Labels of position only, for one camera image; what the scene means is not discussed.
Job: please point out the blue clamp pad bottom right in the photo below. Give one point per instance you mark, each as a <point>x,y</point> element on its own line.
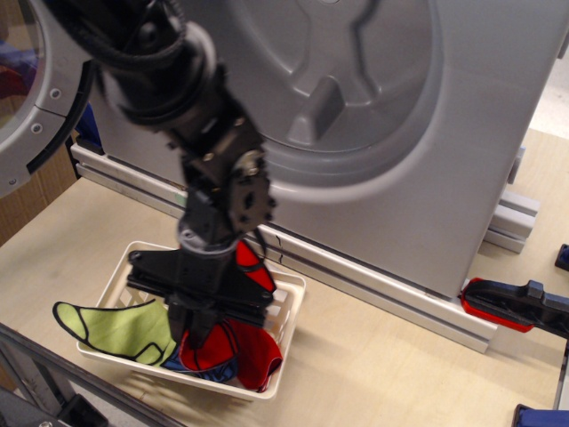
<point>525,416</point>

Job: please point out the black blue clamp right edge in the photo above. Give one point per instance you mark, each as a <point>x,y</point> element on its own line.
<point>562,259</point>

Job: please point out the red cloth with black trim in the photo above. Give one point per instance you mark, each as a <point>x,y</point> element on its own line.
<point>232,348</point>

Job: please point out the round washing machine door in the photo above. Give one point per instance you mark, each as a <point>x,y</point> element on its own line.
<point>45,86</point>

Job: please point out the blue cloth with black print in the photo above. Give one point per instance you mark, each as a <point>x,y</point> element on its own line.
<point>218,366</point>

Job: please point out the green cloth with black trim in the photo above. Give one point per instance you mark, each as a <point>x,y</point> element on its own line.
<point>139,333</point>

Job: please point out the red and black bar clamp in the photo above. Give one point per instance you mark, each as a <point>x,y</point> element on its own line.
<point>520,308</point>

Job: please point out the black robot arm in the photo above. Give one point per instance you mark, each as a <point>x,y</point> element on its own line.
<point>162,73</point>

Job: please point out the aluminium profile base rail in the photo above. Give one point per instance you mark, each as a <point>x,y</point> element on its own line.
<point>512,223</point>

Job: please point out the red cloth in basket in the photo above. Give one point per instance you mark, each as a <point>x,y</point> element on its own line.
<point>258,356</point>

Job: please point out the grey toy washing machine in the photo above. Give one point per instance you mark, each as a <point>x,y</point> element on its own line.
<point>378,132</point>

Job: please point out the white plastic laundry basket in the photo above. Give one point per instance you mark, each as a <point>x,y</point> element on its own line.
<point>280,324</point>

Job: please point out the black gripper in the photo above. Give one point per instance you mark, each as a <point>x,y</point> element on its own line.
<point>202,291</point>

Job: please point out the metal frame bar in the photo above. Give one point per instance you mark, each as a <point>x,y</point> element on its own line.
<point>41,388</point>

